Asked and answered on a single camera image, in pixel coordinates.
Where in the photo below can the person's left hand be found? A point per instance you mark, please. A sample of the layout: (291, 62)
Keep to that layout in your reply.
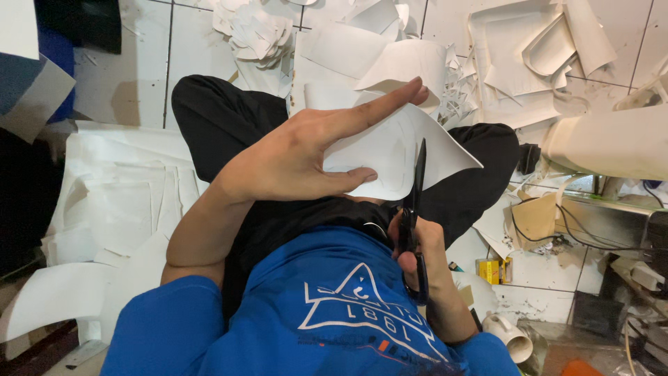
(282, 156)

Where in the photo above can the person's right hand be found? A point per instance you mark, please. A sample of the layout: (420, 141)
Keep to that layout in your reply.
(420, 250)

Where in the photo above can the person's right fingers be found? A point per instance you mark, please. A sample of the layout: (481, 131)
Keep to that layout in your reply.
(399, 237)

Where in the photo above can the black scissors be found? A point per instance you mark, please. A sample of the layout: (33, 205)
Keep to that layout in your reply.
(413, 219)

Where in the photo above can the white cut sheet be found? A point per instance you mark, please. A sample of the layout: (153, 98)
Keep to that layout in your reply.
(396, 151)

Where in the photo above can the yellow small box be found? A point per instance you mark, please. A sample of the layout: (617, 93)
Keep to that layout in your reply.
(490, 270)

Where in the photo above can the person's blue shirt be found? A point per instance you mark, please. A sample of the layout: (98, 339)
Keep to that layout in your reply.
(313, 313)

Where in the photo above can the brown cardboard piece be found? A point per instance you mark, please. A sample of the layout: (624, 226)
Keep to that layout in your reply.
(535, 218)

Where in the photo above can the white mug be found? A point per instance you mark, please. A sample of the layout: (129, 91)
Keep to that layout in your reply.
(509, 337)

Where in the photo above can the heap of white offcuts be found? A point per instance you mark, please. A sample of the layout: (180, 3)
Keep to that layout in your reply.
(522, 68)

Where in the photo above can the orange object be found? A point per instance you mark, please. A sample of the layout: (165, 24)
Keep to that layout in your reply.
(580, 368)

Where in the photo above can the white material roll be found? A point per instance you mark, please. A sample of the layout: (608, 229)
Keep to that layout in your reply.
(610, 143)

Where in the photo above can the pile of white cut pieces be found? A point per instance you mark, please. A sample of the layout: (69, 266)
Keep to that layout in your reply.
(258, 34)

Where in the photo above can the white power adapter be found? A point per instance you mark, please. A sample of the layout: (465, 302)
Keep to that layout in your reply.
(646, 275)

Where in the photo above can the stack of white sheets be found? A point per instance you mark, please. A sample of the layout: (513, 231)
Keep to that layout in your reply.
(120, 203)

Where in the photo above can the black bag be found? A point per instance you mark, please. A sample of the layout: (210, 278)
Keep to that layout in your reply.
(88, 23)

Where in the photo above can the blue and grey sheets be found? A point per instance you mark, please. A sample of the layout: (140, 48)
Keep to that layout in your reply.
(31, 83)

